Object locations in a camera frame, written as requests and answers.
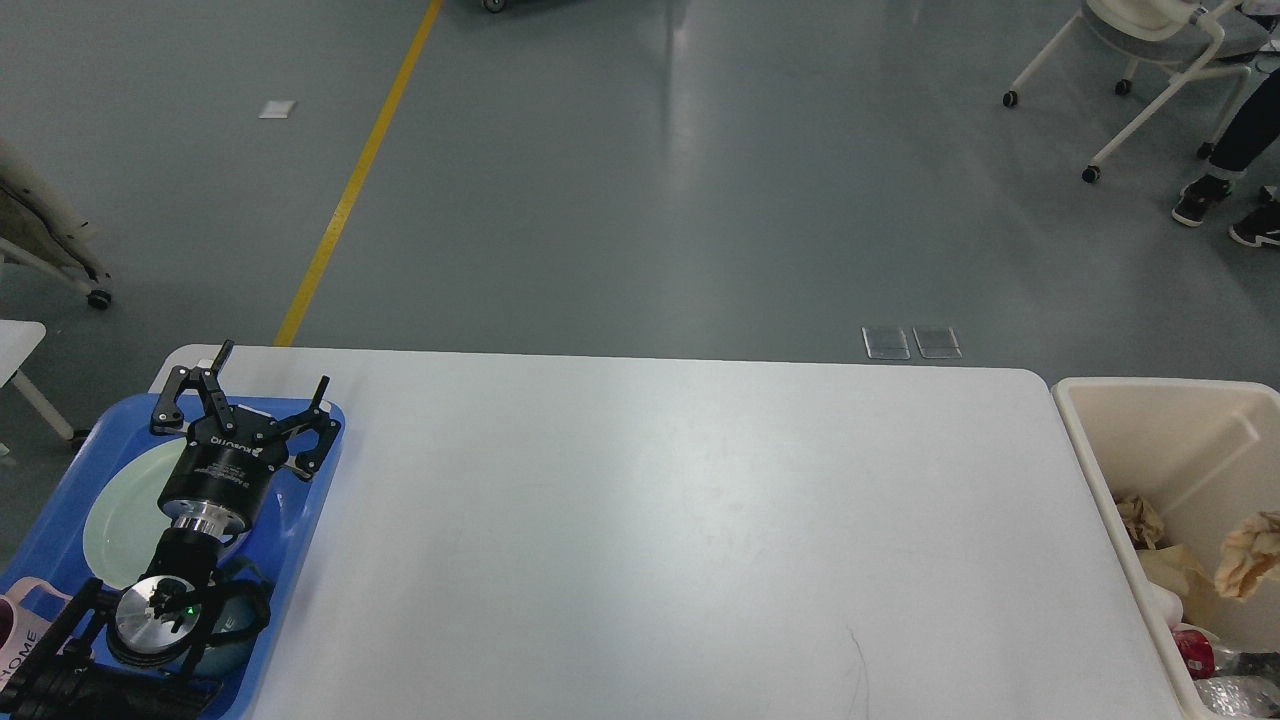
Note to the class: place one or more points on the red foil wrapper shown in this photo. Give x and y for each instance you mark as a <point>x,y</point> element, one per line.
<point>1196,652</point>

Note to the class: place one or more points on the white paper cup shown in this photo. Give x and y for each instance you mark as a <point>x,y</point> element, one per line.
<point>1168,605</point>

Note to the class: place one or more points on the beige chair at left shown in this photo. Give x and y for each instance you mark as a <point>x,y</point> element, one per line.
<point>42,230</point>

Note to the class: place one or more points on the silver foil bag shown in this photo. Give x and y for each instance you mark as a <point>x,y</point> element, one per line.
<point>1244,684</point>

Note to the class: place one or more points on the beige plastic bin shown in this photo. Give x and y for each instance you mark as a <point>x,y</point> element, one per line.
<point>1203,454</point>

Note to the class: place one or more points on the brown paper ball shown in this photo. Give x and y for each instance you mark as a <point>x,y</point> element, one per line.
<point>1143,524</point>

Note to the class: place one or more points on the mint green plate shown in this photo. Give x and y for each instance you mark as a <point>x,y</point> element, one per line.
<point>125,524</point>

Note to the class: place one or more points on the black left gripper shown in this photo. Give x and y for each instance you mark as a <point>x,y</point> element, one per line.
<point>229,474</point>

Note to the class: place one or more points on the brown paper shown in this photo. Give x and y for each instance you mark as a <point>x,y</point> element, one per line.
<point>1248,554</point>

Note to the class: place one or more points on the white rolling chair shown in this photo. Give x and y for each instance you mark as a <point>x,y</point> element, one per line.
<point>1189,41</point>

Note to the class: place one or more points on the brown paper bag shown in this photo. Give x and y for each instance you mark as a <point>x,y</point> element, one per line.
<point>1177,569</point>

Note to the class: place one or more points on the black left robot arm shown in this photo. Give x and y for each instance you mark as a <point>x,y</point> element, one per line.
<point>155,583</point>

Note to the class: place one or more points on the person with black sneakers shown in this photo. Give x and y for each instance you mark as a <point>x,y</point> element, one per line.
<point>1253,129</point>

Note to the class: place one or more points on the pink home mug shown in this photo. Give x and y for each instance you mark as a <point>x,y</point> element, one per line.
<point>22,628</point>

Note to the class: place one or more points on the blue plastic tray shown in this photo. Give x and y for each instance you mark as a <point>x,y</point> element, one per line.
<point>278,543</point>

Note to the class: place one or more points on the teal home mug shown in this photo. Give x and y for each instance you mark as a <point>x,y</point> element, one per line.
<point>240,612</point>

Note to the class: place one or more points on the white side table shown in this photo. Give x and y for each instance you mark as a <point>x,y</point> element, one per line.
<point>18,342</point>

